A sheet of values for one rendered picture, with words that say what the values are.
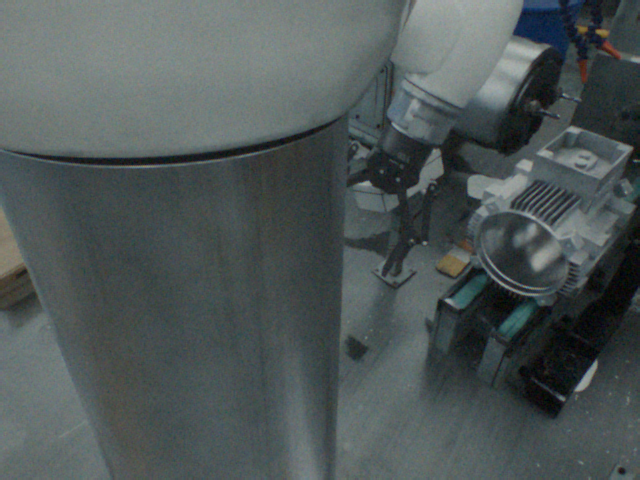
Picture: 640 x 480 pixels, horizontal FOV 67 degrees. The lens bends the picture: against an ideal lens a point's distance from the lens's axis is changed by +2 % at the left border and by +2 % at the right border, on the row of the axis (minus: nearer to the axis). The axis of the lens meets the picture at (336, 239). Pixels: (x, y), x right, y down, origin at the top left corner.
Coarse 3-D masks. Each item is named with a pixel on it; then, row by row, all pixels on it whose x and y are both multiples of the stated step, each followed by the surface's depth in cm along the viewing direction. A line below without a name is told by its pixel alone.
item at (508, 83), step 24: (528, 48) 101; (552, 48) 102; (504, 72) 100; (528, 72) 99; (552, 72) 107; (480, 96) 103; (504, 96) 100; (528, 96) 104; (552, 96) 108; (456, 120) 110; (480, 120) 105; (504, 120) 102; (528, 120) 111; (480, 144) 111; (504, 144) 108; (528, 144) 117
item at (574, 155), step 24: (552, 144) 78; (576, 144) 82; (600, 144) 79; (624, 144) 77; (552, 168) 74; (576, 168) 72; (600, 168) 77; (624, 168) 78; (576, 192) 73; (600, 192) 73
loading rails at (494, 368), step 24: (624, 240) 108; (456, 288) 83; (480, 288) 85; (504, 288) 96; (600, 288) 99; (432, 312) 93; (456, 312) 80; (480, 312) 90; (528, 312) 81; (552, 312) 86; (432, 336) 89; (456, 336) 87; (504, 336) 76; (528, 336) 79; (504, 360) 78
